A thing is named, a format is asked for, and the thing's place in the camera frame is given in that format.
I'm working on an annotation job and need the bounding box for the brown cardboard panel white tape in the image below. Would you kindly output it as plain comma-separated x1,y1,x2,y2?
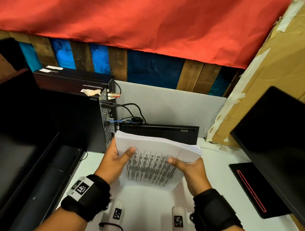
206,0,305,231

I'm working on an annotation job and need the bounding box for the grey divider panel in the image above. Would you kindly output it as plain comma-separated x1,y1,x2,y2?
114,80,227,138

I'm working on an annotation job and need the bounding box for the black computer tower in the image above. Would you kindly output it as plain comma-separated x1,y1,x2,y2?
33,68,119,153

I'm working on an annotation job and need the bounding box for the white table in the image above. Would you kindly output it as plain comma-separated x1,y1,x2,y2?
55,137,300,231

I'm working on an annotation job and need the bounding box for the black monitor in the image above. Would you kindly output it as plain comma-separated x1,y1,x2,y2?
230,86,305,225
0,69,87,231

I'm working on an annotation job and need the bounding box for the person's right hand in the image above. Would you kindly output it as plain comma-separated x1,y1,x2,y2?
166,157,213,197

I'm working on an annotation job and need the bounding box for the black wrist strap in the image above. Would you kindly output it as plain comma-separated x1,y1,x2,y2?
61,174,111,222
192,188,243,231

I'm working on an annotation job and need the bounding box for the crumpled beige tape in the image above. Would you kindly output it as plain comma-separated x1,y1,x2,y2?
80,89,102,97

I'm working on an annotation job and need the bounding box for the black keyboard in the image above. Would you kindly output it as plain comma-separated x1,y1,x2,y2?
119,122,200,146

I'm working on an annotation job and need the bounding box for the pile of printed papers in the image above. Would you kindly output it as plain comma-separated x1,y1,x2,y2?
114,129,202,191

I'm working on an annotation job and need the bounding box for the plain brown cardboard panel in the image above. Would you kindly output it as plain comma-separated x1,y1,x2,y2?
0,53,17,83

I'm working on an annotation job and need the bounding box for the person's left hand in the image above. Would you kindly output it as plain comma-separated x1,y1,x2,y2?
94,137,136,186

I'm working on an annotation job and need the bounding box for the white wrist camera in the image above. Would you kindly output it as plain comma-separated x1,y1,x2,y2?
99,199,124,231
171,206,191,231

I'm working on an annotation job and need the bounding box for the thick black cable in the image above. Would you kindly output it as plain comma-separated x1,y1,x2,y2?
109,102,147,124

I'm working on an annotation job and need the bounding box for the black monitor base red line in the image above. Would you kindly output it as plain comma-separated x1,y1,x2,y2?
228,162,292,219

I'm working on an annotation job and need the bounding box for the red-orange cloth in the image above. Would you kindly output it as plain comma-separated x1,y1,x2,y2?
0,0,294,69

